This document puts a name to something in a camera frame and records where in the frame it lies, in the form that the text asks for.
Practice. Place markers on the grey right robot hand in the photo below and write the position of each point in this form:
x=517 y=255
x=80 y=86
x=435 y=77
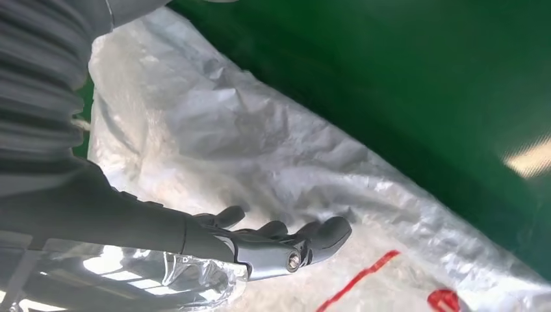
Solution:
x=107 y=219

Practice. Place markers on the clear plastic film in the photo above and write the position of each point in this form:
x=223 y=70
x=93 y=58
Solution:
x=129 y=277

